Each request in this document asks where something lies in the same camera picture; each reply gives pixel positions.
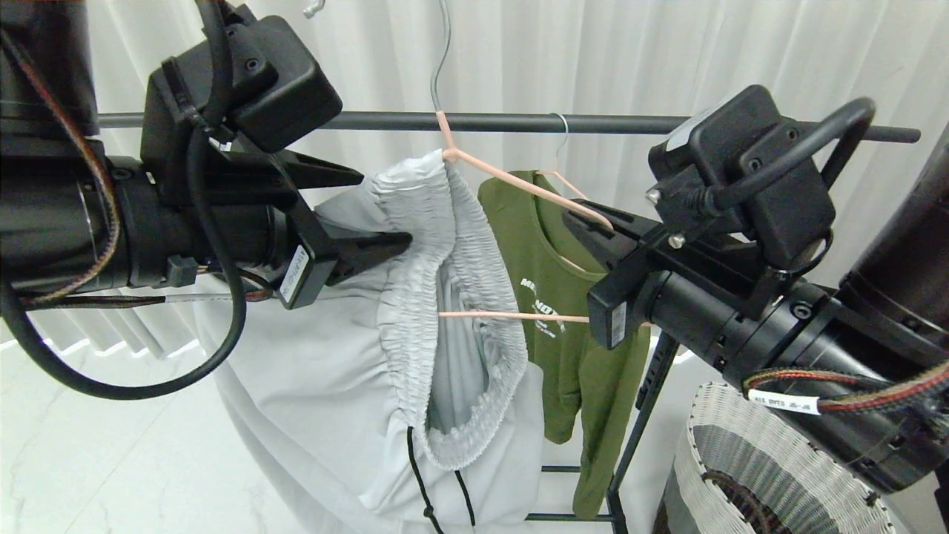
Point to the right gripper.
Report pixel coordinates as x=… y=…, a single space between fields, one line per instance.
x=689 y=311

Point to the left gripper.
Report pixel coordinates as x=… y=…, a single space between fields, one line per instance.
x=156 y=237

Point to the green shirt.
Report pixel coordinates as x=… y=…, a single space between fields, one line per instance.
x=578 y=371

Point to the pink clothes hanger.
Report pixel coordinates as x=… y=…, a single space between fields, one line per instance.
x=482 y=315
x=566 y=133

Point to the pale grey garment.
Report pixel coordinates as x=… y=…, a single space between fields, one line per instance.
x=311 y=400

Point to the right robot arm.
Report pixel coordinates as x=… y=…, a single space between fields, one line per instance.
x=890 y=245

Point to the white laundry basket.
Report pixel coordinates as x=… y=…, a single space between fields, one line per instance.
x=771 y=445

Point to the black clothes rack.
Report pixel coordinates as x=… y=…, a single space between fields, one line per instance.
x=504 y=122

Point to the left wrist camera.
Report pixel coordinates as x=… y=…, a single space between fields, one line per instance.
x=274 y=81

